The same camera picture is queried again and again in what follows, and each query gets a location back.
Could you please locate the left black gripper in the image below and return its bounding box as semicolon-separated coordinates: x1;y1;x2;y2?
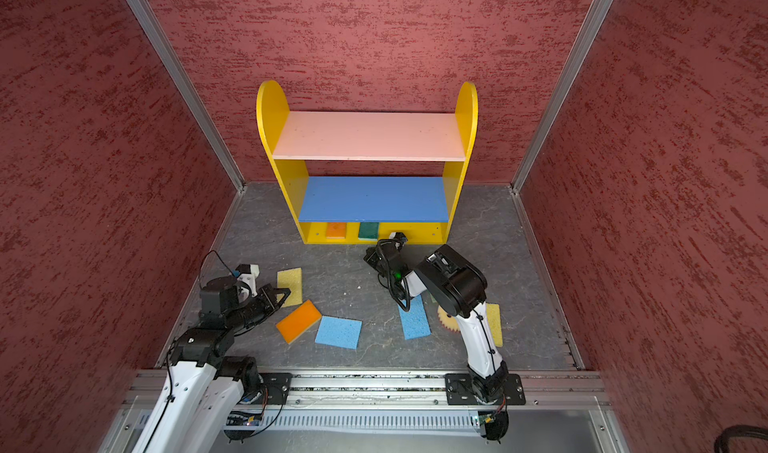
227;284;292;332

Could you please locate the dark green sponge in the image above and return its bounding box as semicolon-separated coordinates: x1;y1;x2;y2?
358;222;380;241

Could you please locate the tan orange-backed sponge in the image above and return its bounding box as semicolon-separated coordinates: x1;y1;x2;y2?
325;222;347;240

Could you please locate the yellow sponge near right arm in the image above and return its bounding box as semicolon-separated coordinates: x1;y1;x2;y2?
486;303;503;347

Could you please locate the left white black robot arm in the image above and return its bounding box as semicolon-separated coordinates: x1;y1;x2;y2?
133;281;293;452

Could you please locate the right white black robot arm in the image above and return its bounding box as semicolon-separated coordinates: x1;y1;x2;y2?
364;233;509;404

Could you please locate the yellow sponge near left arm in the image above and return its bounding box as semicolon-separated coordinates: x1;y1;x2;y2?
277;268;303;307

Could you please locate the yellow shelf with coloured boards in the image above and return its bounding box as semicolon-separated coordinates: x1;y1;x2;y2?
255;80;479;245

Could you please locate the orange sponge on table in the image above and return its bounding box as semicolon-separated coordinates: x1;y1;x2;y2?
276;300;322;344

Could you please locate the light blue sponge left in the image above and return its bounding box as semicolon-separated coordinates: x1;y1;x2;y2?
315;316;363;350

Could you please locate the light blue sponge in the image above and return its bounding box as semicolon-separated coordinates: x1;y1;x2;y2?
315;316;363;350
398;296;431;340

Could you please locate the light blue sponge right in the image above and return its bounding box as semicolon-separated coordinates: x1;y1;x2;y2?
398;296;431;340

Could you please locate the round smiley face sponge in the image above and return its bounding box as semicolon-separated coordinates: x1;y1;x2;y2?
437;307;460;332

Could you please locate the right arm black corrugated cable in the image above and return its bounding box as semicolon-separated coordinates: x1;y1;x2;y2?
374;239;415;313

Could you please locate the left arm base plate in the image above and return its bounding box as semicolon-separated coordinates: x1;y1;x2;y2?
239;372;293;406

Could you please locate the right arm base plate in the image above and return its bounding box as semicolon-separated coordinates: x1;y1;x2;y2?
444;373;526;406

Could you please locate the aluminium mounting rail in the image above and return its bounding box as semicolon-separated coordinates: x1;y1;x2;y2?
122;368;610;409

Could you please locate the black cable bottom right corner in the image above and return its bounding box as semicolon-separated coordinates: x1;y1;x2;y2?
712;424;768;453

